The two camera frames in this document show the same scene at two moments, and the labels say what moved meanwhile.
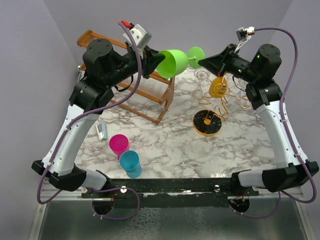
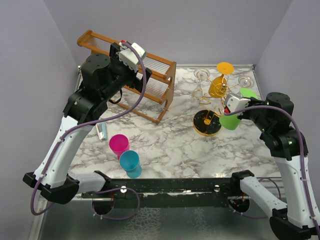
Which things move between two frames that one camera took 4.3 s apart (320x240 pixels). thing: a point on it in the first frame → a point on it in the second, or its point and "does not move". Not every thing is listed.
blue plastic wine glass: [129, 160] does not move
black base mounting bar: [169, 192] does not move
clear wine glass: [242, 83] does not move
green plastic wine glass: [176, 62] → [231, 122]
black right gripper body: [235, 63] → [255, 114]
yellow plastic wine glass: [218, 87] does not move
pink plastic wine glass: [119, 143] does not move
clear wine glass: [200, 74] does not move
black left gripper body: [143, 62] → [126, 76]
